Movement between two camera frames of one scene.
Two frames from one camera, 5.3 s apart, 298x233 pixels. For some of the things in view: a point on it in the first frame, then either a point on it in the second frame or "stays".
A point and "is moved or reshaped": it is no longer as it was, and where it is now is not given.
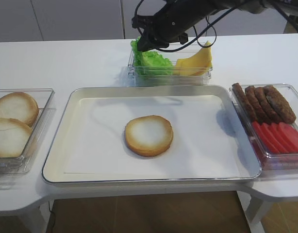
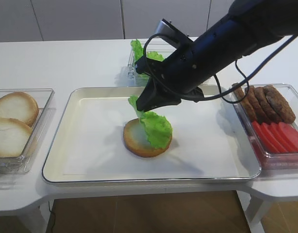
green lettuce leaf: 149,63 is moved or reshaped
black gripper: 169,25 -> 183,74
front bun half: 10,137 stays
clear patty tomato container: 273,116 stays
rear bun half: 16,105 stays
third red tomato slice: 283,137 stays
